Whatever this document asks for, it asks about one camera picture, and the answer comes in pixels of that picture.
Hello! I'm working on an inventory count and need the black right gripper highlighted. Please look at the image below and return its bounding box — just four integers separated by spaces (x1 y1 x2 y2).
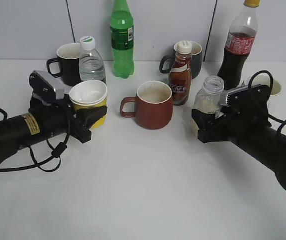
191 84 271 144

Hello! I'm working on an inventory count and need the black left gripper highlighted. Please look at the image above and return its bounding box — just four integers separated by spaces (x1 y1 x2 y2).
28 97 108 144

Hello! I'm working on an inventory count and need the clear milk bottle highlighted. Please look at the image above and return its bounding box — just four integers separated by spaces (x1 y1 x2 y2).
190 75 225 137

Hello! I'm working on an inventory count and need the yellow paper cup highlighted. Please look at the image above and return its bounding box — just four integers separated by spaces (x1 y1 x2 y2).
69 80 108 129

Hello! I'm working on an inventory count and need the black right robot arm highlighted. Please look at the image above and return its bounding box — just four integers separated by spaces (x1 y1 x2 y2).
191 84 286 191

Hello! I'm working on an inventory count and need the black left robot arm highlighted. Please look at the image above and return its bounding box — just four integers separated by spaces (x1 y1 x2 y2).
0 96 107 173

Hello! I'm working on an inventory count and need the clear water bottle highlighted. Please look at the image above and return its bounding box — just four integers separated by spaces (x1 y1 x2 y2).
79 36 106 83

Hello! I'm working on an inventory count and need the brown coffee bottle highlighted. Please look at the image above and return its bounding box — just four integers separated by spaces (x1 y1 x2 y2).
169 40 192 106

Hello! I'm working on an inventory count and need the red ceramic mug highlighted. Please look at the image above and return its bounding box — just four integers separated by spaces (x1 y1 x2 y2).
119 81 173 130

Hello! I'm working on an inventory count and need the black ceramic mug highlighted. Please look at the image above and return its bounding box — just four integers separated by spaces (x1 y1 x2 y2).
46 43 81 87

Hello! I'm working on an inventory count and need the dark grey mug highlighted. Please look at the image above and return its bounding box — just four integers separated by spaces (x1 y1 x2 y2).
159 41 203 79

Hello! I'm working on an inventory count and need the white ceramic mug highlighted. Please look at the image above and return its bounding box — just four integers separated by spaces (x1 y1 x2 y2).
241 73 282 96

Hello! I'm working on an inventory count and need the cola bottle yellow cap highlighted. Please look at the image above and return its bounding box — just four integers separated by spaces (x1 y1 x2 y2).
217 0 260 90

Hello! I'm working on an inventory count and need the green soda bottle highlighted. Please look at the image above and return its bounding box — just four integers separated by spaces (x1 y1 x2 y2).
110 0 134 79

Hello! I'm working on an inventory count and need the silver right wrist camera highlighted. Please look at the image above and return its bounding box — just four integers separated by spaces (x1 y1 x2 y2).
218 85 252 107

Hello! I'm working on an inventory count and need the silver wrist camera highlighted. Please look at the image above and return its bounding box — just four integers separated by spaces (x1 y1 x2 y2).
218 85 252 107
29 70 70 106

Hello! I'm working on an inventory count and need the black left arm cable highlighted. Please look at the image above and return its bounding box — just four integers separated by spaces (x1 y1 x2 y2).
0 104 74 173

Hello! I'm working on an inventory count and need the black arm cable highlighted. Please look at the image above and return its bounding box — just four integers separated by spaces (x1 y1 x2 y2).
247 70 286 147
0 104 74 173

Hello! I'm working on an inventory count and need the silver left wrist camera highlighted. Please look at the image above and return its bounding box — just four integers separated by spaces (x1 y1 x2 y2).
29 70 70 106

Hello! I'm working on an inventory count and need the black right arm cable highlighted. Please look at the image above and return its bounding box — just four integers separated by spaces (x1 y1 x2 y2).
247 70 286 147

